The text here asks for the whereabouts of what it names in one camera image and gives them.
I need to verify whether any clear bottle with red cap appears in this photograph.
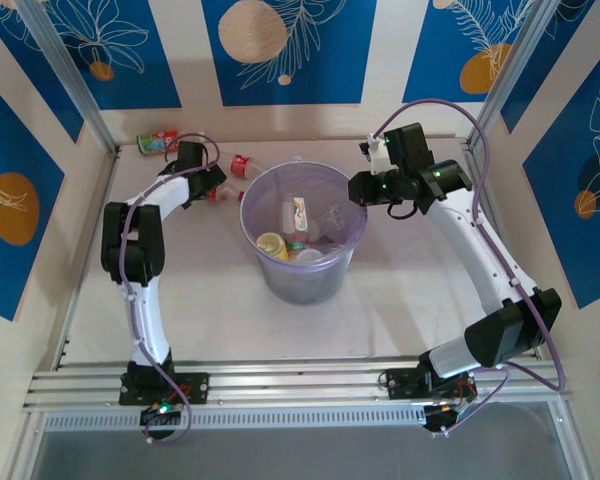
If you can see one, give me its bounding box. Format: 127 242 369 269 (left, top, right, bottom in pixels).
206 184 247 204

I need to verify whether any yellow plastic bottle with cartoon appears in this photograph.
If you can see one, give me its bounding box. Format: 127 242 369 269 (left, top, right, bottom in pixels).
255 231 290 262

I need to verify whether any translucent purple bin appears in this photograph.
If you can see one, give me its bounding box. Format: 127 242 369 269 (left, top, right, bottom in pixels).
238 161 371 307

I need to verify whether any clear bottle with red label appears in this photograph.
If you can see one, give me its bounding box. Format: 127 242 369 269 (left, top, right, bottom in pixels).
227 153 264 180

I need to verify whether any green red drink can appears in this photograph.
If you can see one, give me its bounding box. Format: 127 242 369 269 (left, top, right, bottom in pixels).
136 128 180 154

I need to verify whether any bottle with white colourful label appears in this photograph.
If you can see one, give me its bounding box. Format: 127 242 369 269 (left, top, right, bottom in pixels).
281 195 312 237

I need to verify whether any right controller board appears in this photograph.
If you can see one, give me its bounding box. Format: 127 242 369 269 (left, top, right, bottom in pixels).
421 393 480 433

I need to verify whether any controller board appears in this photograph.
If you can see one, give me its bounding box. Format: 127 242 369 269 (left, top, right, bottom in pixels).
139 398 184 427
421 393 480 433

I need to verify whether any left controller board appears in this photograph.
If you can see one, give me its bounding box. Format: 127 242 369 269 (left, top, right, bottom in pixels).
139 398 184 427

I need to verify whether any black cable loop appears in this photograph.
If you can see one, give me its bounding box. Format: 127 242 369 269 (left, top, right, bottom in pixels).
386 201 417 220

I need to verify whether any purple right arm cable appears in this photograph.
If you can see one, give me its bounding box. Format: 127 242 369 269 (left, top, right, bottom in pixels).
371 98 568 442

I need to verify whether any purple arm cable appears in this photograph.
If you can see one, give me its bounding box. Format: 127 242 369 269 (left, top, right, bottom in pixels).
121 131 226 446
371 98 568 442

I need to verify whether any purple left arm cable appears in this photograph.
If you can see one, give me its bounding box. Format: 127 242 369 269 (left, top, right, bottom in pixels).
121 131 226 446

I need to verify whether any aluminium frame post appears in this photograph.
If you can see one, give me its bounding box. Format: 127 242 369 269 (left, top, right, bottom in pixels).
16 0 121 154
466 0 570 147

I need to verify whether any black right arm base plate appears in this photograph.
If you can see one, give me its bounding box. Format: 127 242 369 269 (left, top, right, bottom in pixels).
382 366 479 402

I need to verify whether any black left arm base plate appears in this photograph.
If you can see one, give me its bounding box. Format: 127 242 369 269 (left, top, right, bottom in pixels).
118 371 212 406

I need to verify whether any white slotted cable duct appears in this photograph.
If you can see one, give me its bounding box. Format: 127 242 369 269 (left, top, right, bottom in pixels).
43 406 427 433

